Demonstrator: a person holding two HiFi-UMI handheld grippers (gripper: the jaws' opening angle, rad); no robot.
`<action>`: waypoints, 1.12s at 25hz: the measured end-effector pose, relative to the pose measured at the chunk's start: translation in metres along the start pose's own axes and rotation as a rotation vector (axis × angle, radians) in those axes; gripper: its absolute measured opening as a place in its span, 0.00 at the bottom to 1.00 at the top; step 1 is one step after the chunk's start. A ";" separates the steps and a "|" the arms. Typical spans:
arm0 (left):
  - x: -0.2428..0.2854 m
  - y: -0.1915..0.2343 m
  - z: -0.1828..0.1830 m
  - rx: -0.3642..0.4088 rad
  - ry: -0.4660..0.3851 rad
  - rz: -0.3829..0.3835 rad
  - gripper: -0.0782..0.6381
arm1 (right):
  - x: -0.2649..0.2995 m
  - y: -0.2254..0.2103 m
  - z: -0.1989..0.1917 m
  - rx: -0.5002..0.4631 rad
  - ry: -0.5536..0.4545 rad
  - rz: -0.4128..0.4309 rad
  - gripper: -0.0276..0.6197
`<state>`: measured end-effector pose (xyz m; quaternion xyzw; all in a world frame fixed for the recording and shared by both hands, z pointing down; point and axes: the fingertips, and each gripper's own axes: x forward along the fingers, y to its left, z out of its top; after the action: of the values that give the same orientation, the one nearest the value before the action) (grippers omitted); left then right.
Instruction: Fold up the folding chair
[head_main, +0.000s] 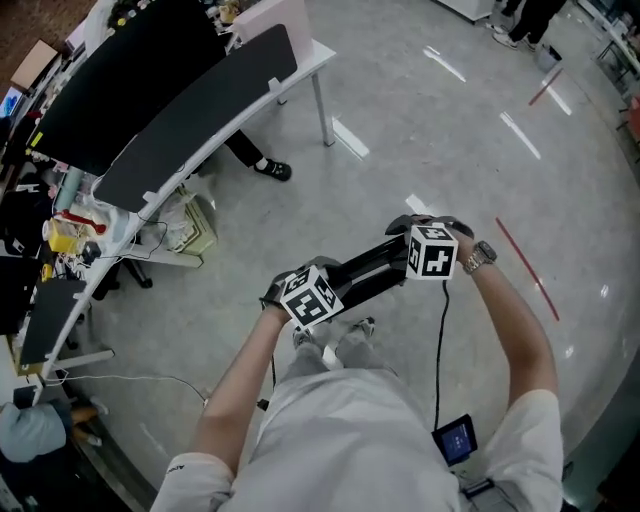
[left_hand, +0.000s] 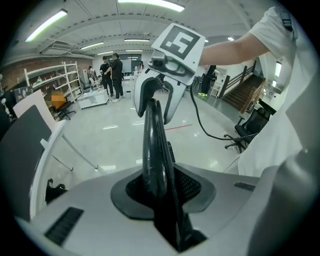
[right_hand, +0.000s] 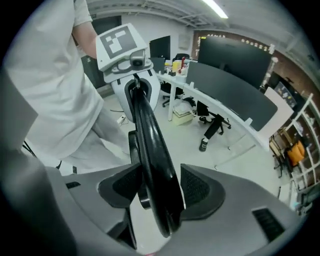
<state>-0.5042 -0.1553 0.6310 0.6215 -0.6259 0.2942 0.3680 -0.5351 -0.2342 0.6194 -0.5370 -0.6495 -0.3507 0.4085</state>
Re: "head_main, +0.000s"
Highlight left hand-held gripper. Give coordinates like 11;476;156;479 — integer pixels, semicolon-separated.
278;263;347;332

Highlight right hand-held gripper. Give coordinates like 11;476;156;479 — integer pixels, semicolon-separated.
405;223;460;282

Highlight black folding chair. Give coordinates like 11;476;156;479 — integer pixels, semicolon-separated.
258;213;475;322

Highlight person's left forearm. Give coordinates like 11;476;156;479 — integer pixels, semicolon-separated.
191;303;296;474

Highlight person's right forearm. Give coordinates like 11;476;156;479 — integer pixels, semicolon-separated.
452;232;559;417

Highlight black office chair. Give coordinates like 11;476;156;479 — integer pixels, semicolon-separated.
92;257;154;302

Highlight silver wristwatch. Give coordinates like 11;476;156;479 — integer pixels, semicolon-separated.
462;240;499;276

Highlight person's right shoe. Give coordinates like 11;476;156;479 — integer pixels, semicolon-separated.
349;316;377;340

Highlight person's light grey trousers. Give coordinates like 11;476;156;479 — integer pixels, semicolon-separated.
283;332;397;382

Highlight striped paper bag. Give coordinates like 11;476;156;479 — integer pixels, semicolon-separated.
169;184;219;259

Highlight person's white shirt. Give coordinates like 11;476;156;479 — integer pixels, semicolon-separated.
149;367;565;512

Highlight white plastic bag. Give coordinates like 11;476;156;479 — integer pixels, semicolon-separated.
142;189;194;252

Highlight black small screen device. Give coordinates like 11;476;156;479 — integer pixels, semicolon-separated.
431;413;479;468

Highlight dark grey divider panel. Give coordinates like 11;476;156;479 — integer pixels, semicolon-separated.
93;23;300;214
19;278;88;367

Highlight grey plastic bucket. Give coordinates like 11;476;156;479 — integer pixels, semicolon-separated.
532;44;564;74

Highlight white long desk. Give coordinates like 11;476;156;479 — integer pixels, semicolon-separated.
0;38;338;402

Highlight yellow bottle on desk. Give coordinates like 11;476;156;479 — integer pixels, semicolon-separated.
44;217;84;254

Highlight pale green pouch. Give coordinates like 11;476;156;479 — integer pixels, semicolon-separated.
52;167;87;214

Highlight white rectangular box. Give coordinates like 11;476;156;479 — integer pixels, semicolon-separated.
232;0;316;65

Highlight black monitor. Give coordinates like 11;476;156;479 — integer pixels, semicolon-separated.
30;0;229;178
0;255;42;337

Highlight black garment with white logo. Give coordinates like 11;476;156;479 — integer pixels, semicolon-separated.
0;172;57;257

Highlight brown cardboard box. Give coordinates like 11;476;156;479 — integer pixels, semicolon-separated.
9;39;61;92

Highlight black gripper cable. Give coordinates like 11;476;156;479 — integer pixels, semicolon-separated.
432;279;452;432
257;349;280;413

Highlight red handled tool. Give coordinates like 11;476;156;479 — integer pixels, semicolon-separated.
52;209;108;236

